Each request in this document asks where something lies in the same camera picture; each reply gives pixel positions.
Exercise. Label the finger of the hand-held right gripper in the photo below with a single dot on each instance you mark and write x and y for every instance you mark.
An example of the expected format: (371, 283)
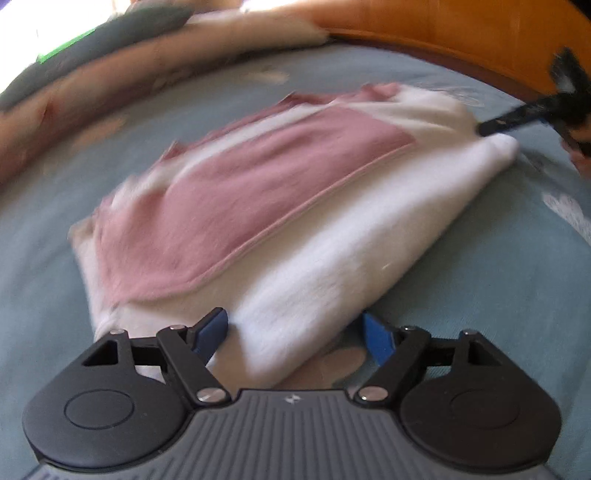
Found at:
(517, 117)

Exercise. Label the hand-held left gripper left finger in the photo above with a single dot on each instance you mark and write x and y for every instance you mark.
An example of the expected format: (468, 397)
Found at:
(212, 330)

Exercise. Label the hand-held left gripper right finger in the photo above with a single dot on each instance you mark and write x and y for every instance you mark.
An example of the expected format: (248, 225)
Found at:
(376, 339)

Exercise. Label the pink and cream knit sweater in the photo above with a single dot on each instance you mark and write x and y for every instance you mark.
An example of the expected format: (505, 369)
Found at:
(277, 207)

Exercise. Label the person's right hand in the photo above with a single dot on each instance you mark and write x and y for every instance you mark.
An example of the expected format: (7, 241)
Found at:
(584, 162)

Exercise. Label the blue floral bed sheet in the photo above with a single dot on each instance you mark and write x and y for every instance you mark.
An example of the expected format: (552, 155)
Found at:
(461, 277)

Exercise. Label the folded floral quilt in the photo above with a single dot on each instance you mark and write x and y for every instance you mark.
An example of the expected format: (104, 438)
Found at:
(207, 32)

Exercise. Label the teal floral pillow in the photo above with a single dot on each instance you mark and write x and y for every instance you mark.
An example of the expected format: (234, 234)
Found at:
(92, 41)

